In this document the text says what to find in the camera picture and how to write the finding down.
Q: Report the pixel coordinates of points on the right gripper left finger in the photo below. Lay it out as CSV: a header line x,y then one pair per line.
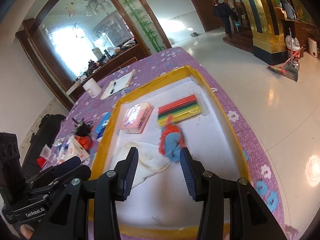
x,y
67,218

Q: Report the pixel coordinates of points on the red plastic bag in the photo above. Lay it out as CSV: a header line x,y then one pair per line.
x,y
85,142

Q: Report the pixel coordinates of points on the white cloth towel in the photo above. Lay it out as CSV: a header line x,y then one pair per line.
x,y
150,161

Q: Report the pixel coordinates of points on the blue red sponge pack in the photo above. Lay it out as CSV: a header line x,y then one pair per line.
x,y
100,125

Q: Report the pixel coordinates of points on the blue red knitted doll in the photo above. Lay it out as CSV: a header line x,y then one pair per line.
x,y
171,140

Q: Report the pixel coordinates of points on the pink tissue pack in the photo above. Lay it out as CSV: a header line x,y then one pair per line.
x,y
136,118

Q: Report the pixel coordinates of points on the bagged multicolour sponge stack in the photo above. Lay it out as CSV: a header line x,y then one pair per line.
x,y
179,110

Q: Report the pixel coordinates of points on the white red-print plastic bag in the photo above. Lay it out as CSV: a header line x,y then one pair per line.
x,y
72,149

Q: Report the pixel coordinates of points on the person's left hand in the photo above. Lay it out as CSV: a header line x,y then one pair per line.
x,y
26,231

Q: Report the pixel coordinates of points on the red packet on sofa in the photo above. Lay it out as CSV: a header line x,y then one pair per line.
x,y
41,161

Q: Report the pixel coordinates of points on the clear plastic cup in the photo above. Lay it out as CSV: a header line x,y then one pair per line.
x,y
46,153

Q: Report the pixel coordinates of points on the black sofa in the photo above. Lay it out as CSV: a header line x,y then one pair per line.
x,y
45,135

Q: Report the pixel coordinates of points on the purple floral tablecloth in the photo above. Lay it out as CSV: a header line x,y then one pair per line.
x,y
161,63

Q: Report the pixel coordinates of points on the black pen holder cup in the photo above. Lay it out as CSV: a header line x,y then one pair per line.
x,y
82,128

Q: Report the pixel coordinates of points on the yellow shallow cardboard tray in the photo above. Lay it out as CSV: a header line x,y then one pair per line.
x,y
160,207

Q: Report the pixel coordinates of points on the white plastic jar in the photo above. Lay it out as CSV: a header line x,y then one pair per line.
x,y
92,88

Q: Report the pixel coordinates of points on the black marker pen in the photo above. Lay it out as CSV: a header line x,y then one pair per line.
x,y
113,87

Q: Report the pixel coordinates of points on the white paper notepad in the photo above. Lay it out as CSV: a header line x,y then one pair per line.
x,y
122,83

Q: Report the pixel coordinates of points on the metal dustpan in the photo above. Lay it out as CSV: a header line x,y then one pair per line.
x,y
293,52

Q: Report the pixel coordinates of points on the wooden sideboard counter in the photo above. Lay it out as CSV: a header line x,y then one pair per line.
x,y
122,60

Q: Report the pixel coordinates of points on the white bucket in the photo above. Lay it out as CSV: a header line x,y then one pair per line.
x,y
293,47

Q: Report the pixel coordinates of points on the person in dark jacket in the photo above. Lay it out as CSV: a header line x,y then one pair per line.
x,y
224,12

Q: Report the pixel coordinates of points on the gold pillar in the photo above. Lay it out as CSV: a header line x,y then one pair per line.
x,y
267,30

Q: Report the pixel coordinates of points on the brown wooden door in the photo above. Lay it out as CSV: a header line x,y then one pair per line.
x,y
204,9

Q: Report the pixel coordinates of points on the bamboo painted glass panel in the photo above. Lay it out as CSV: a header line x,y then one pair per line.
x,y
144,25

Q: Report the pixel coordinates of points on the broom with red handle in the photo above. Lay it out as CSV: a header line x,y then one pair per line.
x,y
282,64

